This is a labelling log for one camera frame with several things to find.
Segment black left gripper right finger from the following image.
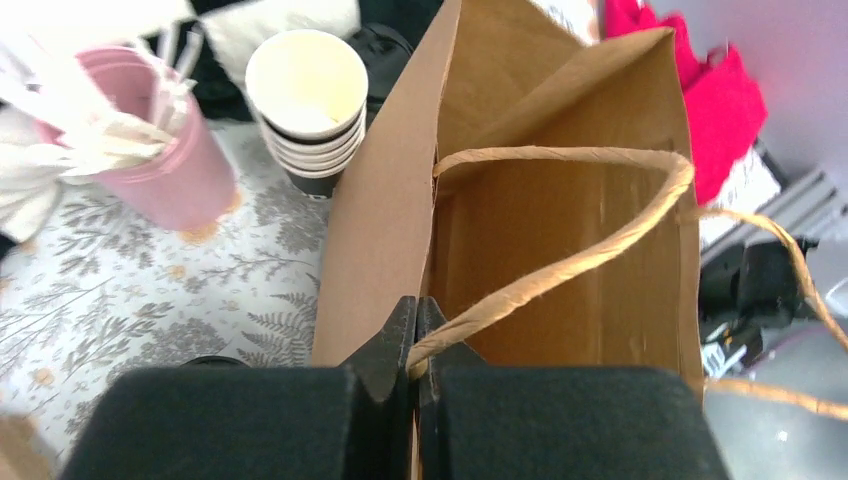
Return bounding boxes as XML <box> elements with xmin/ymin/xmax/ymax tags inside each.
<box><xmin>417</xmin><ymin>296</ymin><xmax>730</xmax><ymax>480</ymax></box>

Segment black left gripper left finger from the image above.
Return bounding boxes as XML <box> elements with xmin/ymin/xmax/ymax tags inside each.
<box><xmin>61</xmin><ymin>296</ymin><xmax>418</xmax><ymax>479</ymax></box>

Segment brown paper bag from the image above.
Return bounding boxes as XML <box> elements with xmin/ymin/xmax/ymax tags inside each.
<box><xmin>311</xmin><ymin>0</ymin><xmax>848</xmax><ymax>425</ymax></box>

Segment black cup lid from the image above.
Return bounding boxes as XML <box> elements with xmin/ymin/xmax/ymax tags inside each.
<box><xmin>346</xmin><ymin>23</ymin><xmax>413</xmax><ymax>127</ymax></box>

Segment pink cup holder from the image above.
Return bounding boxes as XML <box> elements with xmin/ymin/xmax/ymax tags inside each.
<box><xmin>37</xmin><ymin>47</ymin><xmax>236</xmax><ymax>231</ymax></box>

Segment floral table mat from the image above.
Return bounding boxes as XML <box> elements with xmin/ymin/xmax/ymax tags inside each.
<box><xmin>0</xmin><ymin>0</ymin><xmax>790</xmax><ymax>480</ymax></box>

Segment stack of paper cups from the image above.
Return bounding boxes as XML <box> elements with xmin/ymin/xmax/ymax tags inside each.
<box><xmin>245</xmin><ymin>29</ymin><xmax>369</xmax><ymax>198</ymax></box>

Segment red cloth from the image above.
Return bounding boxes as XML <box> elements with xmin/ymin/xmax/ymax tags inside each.
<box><xmin>604</xmin><ymin>0</ymin><xmax>768</xmax><ymax>205</ymax></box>

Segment white wrapped straws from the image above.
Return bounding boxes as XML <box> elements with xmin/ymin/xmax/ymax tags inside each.
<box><xmin>1</xmin><ymin>23</ymin><xmax>204</xmax><ymax>244</ymax></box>

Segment black white checkered pillow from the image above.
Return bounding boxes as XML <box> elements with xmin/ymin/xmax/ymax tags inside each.
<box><xmin>1</xmin><ymin>1</ymin><xmax>441</xmax><ymax>121</ymax></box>

